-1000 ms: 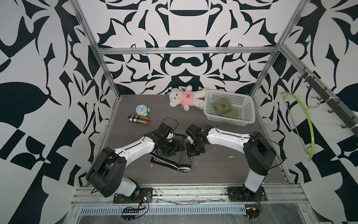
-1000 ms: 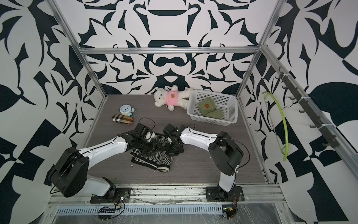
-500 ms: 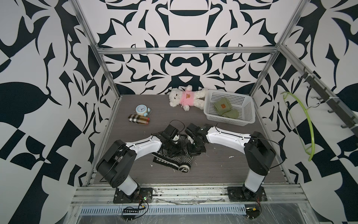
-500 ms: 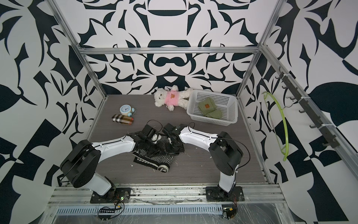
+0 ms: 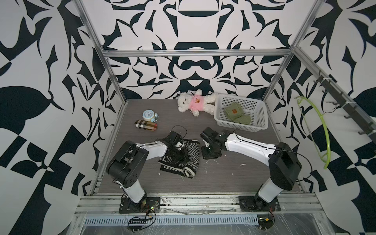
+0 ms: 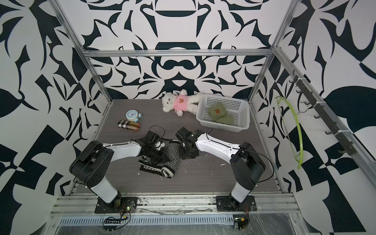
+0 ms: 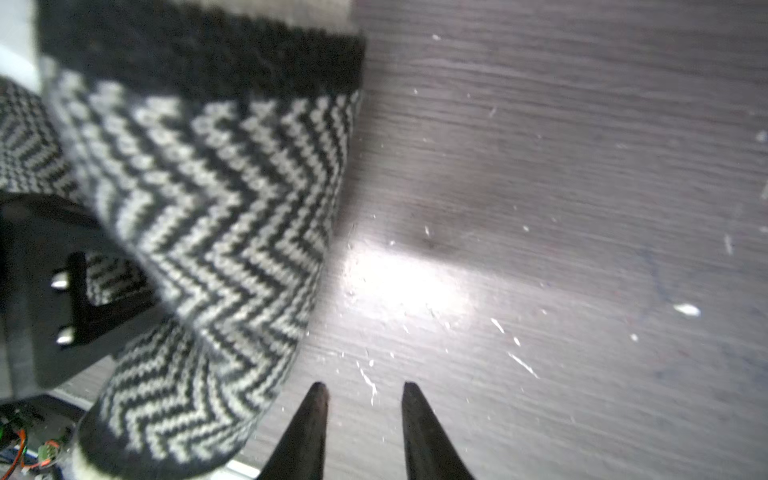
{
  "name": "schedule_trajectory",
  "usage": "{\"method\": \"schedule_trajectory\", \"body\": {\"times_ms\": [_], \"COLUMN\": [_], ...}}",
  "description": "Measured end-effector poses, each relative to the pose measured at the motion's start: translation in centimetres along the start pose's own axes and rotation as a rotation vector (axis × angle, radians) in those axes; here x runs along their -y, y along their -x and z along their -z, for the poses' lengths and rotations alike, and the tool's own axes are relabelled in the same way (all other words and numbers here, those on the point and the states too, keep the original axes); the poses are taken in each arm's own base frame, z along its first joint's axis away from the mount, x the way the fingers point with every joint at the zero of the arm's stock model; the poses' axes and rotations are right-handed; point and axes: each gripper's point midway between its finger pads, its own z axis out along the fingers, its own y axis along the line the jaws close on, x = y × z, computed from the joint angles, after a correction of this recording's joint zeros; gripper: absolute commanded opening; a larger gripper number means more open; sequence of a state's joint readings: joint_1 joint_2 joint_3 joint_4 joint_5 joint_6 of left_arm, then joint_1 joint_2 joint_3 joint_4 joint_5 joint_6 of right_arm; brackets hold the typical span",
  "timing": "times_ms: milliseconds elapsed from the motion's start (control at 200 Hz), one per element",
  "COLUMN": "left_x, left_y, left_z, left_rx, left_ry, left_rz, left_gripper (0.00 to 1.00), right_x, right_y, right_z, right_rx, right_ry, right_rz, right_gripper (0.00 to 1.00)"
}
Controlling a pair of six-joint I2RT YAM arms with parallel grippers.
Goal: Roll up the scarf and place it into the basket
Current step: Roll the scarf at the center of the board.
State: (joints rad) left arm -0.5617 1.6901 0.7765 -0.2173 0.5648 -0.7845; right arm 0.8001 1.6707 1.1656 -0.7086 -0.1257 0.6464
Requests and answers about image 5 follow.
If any houndstooth black white garment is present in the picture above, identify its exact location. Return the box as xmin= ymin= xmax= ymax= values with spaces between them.
xmin=158 ymin=140 xmax=201 ymax=179

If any green knitted scarf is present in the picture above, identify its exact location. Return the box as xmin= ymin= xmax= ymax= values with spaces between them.
xmin=233 ymin=115 xmax=253 ymax=125
xmin=224 ymin=102 xmax=244 ymax=121

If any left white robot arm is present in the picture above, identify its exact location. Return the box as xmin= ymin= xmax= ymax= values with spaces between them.
xmin=106 ymin=141 xmax=189 ymax=214

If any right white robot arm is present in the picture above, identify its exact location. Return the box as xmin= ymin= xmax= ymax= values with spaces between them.
xmin=200 ymin=127 xmax=302 ymax=212

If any white plastic basket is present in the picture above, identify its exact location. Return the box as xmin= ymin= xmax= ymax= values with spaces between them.
xmin=214 ymin=95 xmax=268 ymax=132

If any plaid beige pouch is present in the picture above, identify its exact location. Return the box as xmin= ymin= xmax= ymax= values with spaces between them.
xmin=134 ymin=119 xmax=158 ymax=131

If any white teddy bear pink shirt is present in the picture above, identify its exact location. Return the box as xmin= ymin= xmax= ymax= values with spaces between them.
xmin=177 ymin=89 xmax=218 ymax=117

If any small blue alarm clock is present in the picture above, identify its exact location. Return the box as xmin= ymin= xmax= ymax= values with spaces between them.
xmin=143 ymin=109 xmax=159 ymax=122

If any green plastic hanger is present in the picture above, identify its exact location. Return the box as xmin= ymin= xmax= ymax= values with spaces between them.
xmin=296 ymin=96 xmax=332 ymax=169

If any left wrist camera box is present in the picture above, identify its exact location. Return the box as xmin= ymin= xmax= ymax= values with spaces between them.
xmin=164 ymin=131 xmax=183 ymax=146

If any white slotted cable duct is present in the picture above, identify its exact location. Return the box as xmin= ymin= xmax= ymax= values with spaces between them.
xmin=84 ymin=214 xmax=259 ymax=226

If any aluminium frame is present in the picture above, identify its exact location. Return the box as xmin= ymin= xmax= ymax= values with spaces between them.
xmin=78 ymin=1 xmax=376 ymax=205

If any black wall hook rail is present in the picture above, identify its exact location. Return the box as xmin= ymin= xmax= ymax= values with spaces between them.
xmin=315 ymin=70 xmax=376 ymax=144

